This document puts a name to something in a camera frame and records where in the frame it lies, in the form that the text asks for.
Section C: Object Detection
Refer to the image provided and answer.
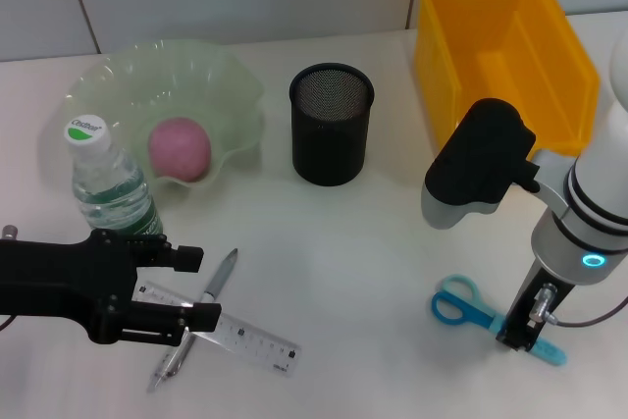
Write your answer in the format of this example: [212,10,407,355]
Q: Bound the blue safety scissors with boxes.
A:
[431,273,569,368]

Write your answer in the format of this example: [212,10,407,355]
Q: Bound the grey pen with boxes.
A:
[146,247,240,393]

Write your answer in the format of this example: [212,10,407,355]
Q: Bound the yellow plastic storage bin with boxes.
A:
[414,0,602,155]

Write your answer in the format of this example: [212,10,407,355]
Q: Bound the left gripper cable with plug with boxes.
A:
[0,224,21,332]

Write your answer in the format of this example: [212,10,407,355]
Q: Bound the right gripper cable with plug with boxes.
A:
[526,283,628,330]

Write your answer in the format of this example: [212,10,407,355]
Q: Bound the clear water bottle green label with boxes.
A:
[63,114,166,239]

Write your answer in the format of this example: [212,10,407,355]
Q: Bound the black mesh pen cup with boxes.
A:
[288,63,376,188]

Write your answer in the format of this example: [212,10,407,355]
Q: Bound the gripper cable with plug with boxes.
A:
[0,224,21,332]
[526,283,628,330]

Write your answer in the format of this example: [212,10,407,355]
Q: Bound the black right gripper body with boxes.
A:
[504,261,576,340]

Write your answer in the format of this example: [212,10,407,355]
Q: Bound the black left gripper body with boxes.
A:
[0,229,139,344]

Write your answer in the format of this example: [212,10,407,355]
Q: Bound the pink peach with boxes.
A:
[148,117,214,183]

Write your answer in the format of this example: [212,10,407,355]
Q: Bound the transparent plastic ruler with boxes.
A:
[131,281,301,379]

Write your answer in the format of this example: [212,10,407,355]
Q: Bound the pale green wavy fruit plate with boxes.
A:
[38,37,267,197]

